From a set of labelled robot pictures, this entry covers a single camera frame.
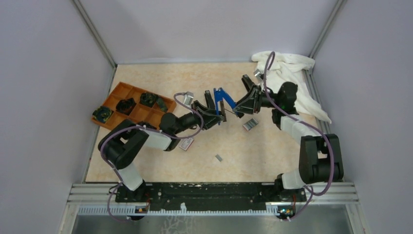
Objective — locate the open staple box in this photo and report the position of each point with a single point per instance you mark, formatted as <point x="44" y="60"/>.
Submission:
<point x="250" y="124"/>

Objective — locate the dark rolled tie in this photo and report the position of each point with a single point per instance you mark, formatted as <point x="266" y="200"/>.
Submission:
<point x="102" y="114"/>
<point x="125" y="106"/>
<point x="148" y="99"/>

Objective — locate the blue stapler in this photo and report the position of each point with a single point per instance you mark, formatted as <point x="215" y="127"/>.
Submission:
<point x="221" y="96"/>

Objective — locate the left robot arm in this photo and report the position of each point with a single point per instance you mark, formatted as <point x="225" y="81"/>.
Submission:
<point x="120" y="147"/>

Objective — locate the staple strip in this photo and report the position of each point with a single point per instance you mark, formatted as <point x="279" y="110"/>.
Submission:
<point x="219" y="158"/>

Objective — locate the orange wooden divided tray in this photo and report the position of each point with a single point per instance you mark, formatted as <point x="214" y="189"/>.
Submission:
<point x="140" y="113"/>

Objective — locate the aluminium frame rail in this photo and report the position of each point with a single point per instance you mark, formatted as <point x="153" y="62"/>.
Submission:
<point x="94" y="199"/>

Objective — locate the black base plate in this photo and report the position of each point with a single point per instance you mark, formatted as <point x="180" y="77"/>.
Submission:
<point x="199" y="197"/>

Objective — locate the dark rolled tie middle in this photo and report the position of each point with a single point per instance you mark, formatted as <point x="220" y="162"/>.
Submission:
<point x="125" y="106"/>

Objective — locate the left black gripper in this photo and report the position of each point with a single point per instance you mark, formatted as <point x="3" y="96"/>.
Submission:
<point x="209" y="116"/>

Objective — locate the dark rolled tie front left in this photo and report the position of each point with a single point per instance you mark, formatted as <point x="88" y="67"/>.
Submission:
<point x="102" y="114"/>

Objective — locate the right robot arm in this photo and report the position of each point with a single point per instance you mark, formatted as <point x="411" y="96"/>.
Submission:
<point x="320" y="161"/>

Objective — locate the white towel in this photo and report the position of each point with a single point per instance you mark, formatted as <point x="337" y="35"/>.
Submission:
<point x="288" y="68"/>

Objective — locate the red white staple box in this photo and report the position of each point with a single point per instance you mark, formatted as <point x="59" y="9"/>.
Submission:
<point x="186" y="143"/>

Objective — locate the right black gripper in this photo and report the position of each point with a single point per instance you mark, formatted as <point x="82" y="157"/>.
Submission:
<point x="252" y="103"/>

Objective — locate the dark rolled tie back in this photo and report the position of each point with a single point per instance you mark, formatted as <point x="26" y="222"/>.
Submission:
<point x="148" y="99"/>

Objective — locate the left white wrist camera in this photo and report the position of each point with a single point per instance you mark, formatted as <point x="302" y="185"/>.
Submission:
<point x="188" y="98"/>

